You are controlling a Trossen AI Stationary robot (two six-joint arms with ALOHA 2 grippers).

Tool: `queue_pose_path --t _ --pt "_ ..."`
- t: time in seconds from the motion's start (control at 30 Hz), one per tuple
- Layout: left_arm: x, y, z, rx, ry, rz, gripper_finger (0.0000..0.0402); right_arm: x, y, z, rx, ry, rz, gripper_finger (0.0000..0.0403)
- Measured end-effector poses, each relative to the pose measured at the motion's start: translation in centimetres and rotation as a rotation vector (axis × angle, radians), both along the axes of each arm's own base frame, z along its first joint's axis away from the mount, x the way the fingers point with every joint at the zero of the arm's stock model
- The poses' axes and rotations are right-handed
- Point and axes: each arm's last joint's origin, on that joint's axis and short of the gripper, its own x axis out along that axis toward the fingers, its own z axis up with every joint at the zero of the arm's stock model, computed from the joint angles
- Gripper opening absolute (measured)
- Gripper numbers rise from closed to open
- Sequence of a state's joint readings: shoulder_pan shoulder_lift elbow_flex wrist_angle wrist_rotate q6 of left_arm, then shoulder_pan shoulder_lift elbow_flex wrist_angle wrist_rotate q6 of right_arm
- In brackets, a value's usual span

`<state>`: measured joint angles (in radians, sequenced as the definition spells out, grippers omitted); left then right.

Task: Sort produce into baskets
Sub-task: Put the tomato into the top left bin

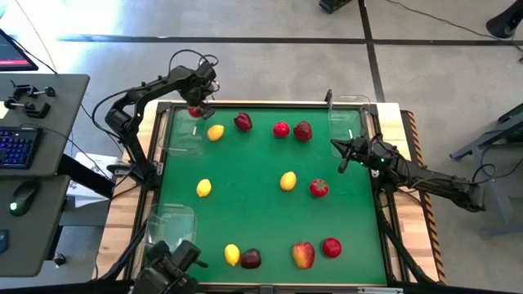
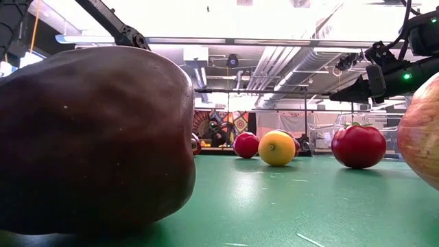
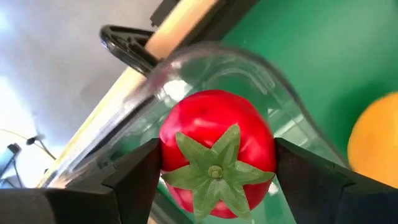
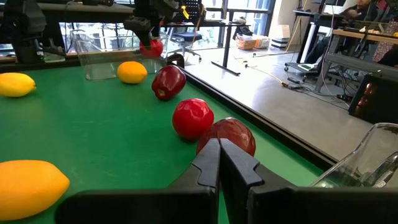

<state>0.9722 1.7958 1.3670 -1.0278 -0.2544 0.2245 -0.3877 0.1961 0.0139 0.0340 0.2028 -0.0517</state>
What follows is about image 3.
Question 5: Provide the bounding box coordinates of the black clamp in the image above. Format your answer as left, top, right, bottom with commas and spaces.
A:
99, 24, 161, 77

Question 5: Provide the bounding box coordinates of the red tomato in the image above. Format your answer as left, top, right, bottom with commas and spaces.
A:
159, 89, 278, 222

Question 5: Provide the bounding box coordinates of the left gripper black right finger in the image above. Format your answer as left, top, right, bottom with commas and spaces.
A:
274, 137, 398, 224

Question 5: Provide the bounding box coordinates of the orange-tinted yellow lemon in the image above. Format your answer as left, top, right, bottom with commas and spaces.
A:
347, 91, 398, 189

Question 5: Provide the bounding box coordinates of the clear plastic basket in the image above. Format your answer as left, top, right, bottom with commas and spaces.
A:
40, 42, 349, 224

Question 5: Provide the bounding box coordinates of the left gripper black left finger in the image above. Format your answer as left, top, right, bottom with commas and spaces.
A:
0, 138, 163, 224

